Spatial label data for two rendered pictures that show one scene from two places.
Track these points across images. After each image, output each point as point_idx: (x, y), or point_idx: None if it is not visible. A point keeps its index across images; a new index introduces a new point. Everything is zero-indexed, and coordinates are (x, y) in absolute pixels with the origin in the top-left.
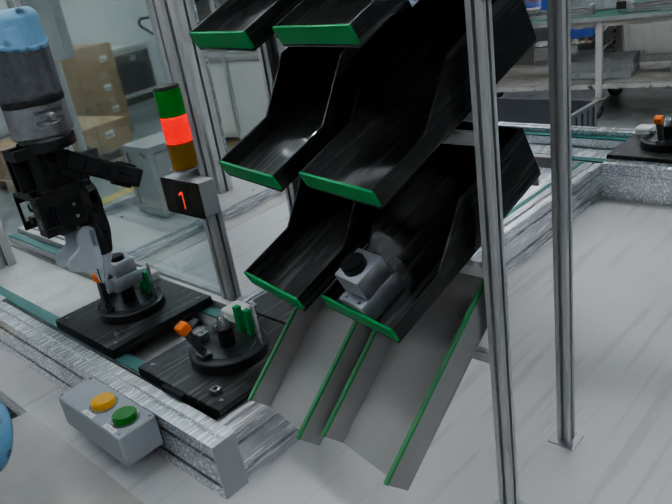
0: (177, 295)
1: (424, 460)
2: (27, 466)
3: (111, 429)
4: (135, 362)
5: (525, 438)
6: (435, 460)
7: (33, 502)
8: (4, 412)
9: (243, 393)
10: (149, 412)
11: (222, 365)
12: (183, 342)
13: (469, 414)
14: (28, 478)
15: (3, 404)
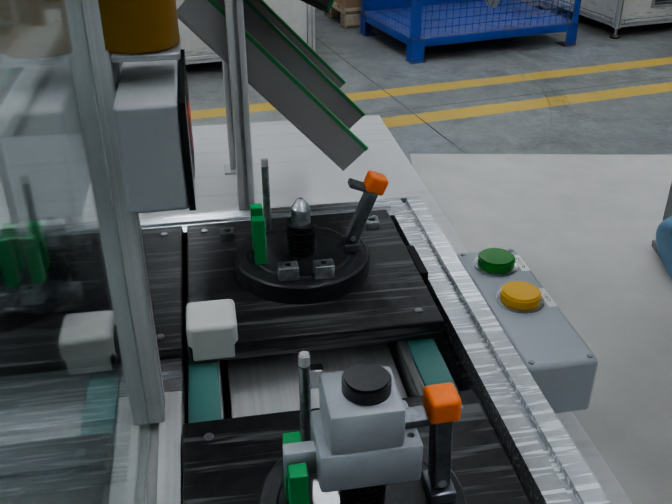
0: (233, 487)
1: (233, 210)
2: (668, 440)
3: (519, 260)
4: (436, 379)
5: None
6: (226, 206)
7: (647, 373)
8: (666, 219)
9: (345, 213)
10: (461, 258)
11: (341, 227)
12: (343, 326)
13: (146, 217)
14: (662, 416)
15: (670, 223)
